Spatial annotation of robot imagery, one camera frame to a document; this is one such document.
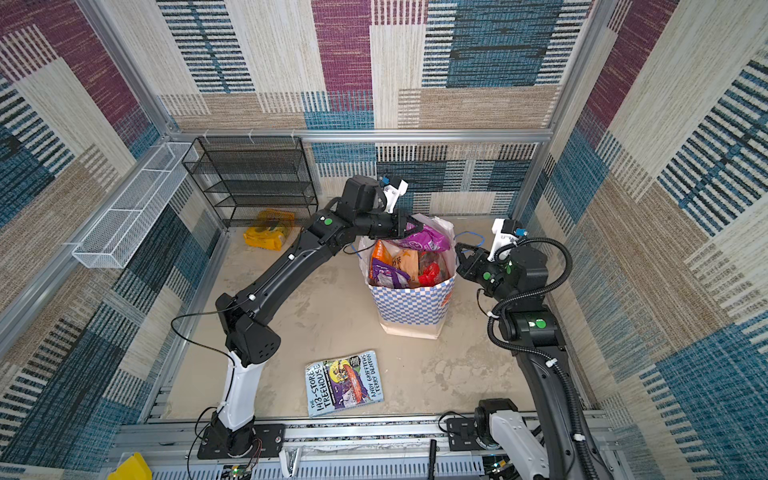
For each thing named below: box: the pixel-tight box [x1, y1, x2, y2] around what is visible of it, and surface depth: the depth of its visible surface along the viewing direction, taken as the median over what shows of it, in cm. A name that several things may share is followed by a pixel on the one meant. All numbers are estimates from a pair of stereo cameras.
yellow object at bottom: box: [107, 452, 153, 480], surface depth 71 cm
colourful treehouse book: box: [305, 350, 384, 417], surface depth 81 cm
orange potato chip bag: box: [392, 249, 420, 288], surface depth 92 cm
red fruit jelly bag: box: [418, 251, 450, 288], surface depth 90 cm
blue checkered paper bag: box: [358, 215, 458, 339], surface depth 78 cm
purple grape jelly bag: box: [394, 223, 452, 253], surface depth 77 cm
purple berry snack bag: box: [369, 258, 412, 289], surface depth 87 cm
